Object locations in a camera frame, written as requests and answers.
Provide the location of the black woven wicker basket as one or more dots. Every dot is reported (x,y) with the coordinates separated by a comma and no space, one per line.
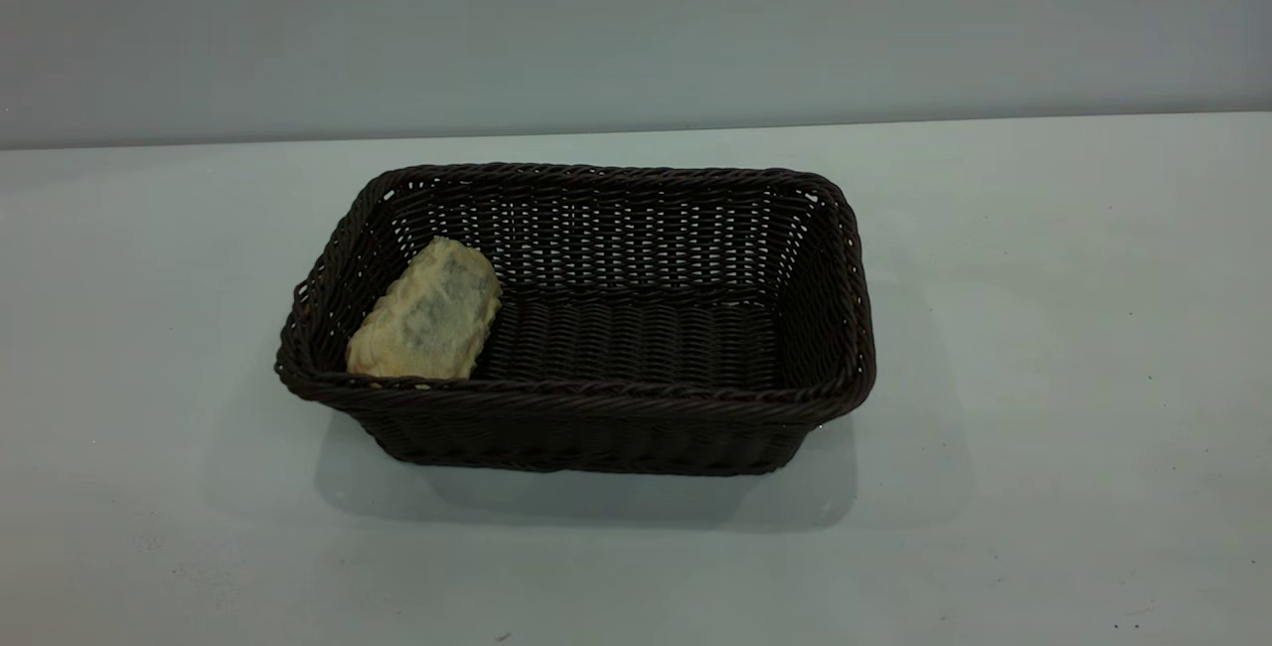
(616,407)

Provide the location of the ridged golden bread roll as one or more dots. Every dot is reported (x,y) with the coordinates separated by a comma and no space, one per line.
(427,318)

